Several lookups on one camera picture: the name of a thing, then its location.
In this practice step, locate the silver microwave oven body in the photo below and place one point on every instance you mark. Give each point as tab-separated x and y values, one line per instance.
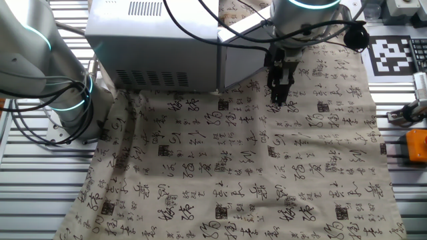
150	43

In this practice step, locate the light grey box device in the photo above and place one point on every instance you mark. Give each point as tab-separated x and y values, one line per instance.
400	6

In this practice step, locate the metal clamp with black knob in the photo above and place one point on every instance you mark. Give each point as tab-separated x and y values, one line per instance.
408	113

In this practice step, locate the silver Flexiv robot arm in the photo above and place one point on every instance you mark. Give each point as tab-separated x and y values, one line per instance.
20	50

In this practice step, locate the black keyboard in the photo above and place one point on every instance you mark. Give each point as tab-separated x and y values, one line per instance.
419	55

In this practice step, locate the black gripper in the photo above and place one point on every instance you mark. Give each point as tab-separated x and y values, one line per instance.
283	56

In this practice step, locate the grey camera beside stop box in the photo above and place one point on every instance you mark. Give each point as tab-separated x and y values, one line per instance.
421	90

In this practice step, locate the black white marker board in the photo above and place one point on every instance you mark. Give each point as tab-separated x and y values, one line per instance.
388	55

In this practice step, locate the clear plastic cup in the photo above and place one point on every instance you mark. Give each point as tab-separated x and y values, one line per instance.
372	11

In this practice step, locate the orange emergency stop box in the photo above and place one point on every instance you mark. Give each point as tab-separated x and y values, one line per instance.
417	145

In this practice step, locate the beige calligraphy tablecloth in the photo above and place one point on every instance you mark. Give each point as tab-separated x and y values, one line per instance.
233	166

